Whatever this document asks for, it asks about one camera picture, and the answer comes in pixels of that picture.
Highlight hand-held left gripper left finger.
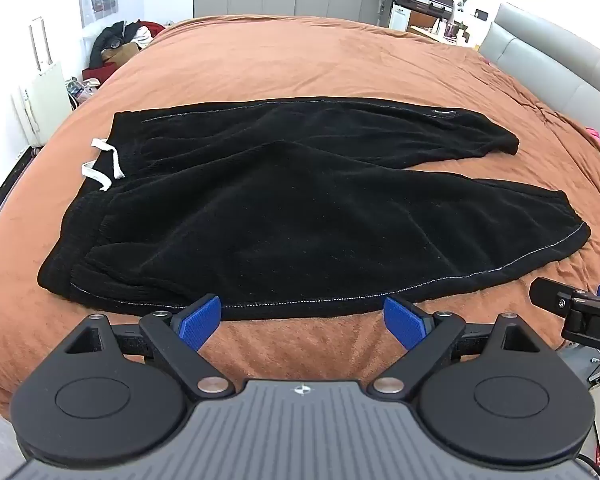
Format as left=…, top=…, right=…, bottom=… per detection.
left=60, top=293, right=234, bottom=396

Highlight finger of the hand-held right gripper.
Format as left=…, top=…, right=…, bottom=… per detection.
left=529, top=277, right=599, bottom=319

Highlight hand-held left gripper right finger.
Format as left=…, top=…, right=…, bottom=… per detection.
left=367, top=296, right=547, bottom=396

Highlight black pants with white drawstring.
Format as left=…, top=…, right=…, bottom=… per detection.
left=37, top=96, right=592, bottom=322

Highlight grey padded headboard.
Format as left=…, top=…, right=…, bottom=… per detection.
left=479, top=2, right=600, bottom=156

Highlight white radiator heater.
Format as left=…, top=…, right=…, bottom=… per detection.
left=12, top=16, right=74, bottom=148

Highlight brown bed blanket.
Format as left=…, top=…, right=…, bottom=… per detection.
left=0, top=15, right=600, bottom=407

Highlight pile of clothes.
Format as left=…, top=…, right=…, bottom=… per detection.
left=82, top=20, right=167, bottom=83

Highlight cluttered bedside table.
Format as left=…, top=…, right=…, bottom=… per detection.
left=387, top=4, right=491, bottom=50

